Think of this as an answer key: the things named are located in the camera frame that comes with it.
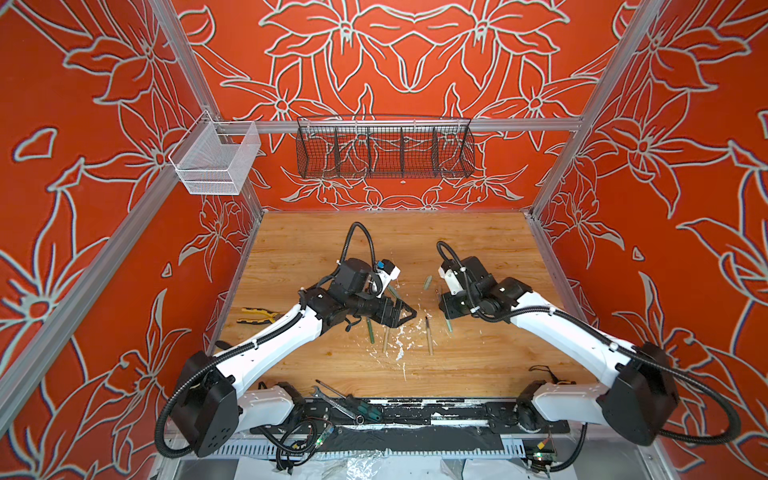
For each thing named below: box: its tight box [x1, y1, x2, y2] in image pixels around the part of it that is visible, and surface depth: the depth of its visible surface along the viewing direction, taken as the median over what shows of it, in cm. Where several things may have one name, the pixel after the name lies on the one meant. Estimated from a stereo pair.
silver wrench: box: [311, 386, 365, 425], surface depth 77 cm
